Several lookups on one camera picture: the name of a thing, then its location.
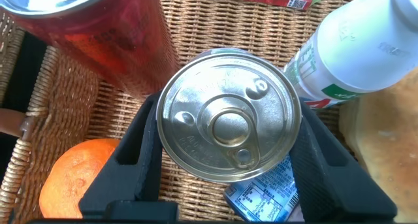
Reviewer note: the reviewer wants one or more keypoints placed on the orange fruit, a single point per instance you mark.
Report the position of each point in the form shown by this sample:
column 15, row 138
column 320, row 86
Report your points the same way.
column 72, row 178

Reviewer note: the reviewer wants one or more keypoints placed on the white milk drink bottle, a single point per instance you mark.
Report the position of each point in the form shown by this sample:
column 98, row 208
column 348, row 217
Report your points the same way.
column 352, row 47

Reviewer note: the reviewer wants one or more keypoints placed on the yellow bread bun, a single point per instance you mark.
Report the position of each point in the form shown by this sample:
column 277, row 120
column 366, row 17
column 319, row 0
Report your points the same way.
column 388, row 136

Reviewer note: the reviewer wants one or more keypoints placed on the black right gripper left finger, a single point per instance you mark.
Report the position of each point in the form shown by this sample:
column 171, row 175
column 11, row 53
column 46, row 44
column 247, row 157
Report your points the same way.
column 130, row 185

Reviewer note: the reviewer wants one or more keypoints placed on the red soda can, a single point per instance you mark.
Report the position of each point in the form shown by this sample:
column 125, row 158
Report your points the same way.
column 114, row 38

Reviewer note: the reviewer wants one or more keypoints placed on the short silver tin can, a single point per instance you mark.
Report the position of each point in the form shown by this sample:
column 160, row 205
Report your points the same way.
column 228, row 119

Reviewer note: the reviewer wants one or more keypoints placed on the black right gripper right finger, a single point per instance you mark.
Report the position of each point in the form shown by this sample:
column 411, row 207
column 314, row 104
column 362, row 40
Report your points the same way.
column 333, row 191

